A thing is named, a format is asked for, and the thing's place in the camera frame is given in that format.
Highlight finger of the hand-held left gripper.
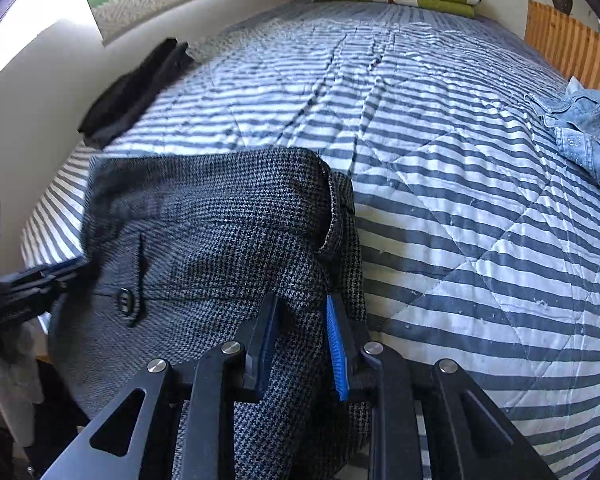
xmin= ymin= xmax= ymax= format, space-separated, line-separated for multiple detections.
xmin=0 ymin=272 xmax=88 ymax=326
xmin=10 ymin=259 xmax=88 ymax=288

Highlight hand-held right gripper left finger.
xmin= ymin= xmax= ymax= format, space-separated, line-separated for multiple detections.
xmin=40 ymin=292 xmax=281 ymax=480

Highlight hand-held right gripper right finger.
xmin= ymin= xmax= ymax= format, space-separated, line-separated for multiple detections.
xmin=326 ymin=296 xmax=551 ymax=480

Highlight grey houndstooth trousers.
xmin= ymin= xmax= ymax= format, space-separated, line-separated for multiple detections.
xmin=47 ymin=147 xmax=373 ymax=480

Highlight black garment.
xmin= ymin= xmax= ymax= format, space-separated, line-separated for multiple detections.
xmin=77 ymin=37 xmax=196 ymax=150

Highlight person's left hand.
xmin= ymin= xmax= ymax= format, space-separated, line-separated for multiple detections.
xmin=0 ymin=325 xmax=46 ymax=411

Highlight blue white striped bedspread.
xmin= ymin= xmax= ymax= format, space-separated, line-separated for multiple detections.
xmin=20 ymin=0 xmax=600 ymax=480

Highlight light blue denim jacket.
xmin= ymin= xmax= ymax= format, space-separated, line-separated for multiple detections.
xmin=525 ymin=76 xmax=600 ymax=191

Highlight green folded blanket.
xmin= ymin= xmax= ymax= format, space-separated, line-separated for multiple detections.
xmin=310 ymin=0 xmax=477 ymax=20

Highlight wooden slatted bed rail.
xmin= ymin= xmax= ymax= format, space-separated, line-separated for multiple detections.
xmin=524 ymin=0 xmax=600 ymax=98

